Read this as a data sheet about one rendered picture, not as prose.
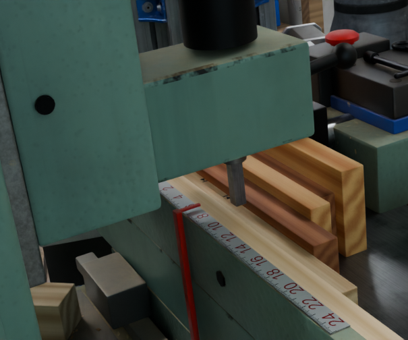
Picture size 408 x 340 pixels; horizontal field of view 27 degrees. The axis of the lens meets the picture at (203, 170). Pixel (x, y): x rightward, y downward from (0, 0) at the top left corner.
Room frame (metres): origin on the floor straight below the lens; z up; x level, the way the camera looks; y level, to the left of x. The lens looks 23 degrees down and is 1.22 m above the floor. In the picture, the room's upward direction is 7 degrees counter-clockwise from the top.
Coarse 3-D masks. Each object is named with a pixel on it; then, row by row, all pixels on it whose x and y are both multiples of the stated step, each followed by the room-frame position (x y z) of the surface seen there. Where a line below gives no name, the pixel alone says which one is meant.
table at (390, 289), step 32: (128, 224) 0.66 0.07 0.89; (384, 224) 0.59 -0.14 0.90; (128, 256) 0.68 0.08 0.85; (160, 256) 0.60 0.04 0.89; (352, 256) 0.55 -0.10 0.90; (384, 256) 0.54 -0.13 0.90; (160, 288) 0.61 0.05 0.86; (192, 288) 0.54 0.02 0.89; (384, 288) 0.50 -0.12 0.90; (224, 320) 0.50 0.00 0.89; (384, 320) 0.46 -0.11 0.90
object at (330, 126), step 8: (320, 112) 0.62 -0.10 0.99; (320, 120) 0.62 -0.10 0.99; (328, 120) 0.67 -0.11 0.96; (336, 120) 0.67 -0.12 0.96; (344, 120) 0.67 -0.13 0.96; (320, 128) 0.62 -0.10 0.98; (328, 128) 0.66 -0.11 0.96; (312, 136) 0.61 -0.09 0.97; (320, 136) 0.62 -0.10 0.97; (328, 136) 0.66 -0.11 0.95; (328, 144) 0.62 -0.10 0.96
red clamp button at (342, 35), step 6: (336, 30) 0.73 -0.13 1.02; (342, 30) 0.73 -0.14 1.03; (348, 30) 0.72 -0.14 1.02; (354, 30) 0.72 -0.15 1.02; (330, 36) 0.72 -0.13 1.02; (336, 36) 0.71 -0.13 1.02; (342, 36) 0.71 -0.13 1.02; (348, 36) 0.71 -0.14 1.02; (354, 36) 0.71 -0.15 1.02; (330, 42) 0.71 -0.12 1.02; (336, 42) 0.71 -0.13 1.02; (348, 42) 0.71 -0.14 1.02; (354, 42) 0.72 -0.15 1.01
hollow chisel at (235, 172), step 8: (232, 168) 0.55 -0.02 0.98; (240, 168) 0.56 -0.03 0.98; (232, 176) 0.55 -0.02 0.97; (240, 176) 0.56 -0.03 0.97; (232, 184) 0.55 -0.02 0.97; (240, 184) 0.56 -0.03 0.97; (232, 192) 0.56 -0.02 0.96; (240, 192) 0.55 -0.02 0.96; (232, 200) 0.56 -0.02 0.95; (240, 200) 0.55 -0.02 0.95
